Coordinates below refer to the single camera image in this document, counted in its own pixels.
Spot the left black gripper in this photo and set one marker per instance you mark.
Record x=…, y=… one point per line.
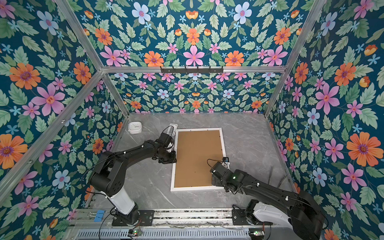
x=173, y=159

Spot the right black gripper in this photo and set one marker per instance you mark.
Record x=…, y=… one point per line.
x=214, y=181

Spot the brown cardboard backing board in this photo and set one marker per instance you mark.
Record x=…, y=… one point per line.
x=195, y=156

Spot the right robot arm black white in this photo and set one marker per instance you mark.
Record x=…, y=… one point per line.
x=297, y=211

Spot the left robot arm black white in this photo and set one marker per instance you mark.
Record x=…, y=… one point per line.
x=113, y=176

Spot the white round device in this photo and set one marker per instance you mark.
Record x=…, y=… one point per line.
x=135, y=128

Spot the blue binder clip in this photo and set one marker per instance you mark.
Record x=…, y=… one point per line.
x=99, y=216

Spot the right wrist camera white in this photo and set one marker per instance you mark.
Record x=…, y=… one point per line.
x=226, y=162

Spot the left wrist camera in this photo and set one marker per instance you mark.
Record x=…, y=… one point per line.
x=166, y=141

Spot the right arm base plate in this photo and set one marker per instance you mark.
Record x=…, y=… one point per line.
x=242, y=218

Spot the white cable duct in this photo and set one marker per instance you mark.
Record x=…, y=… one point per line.
x=163, y=234

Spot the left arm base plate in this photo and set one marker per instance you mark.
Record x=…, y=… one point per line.
x=144, y=217

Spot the black hook rail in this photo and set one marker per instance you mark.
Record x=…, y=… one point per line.
x=188, y=70

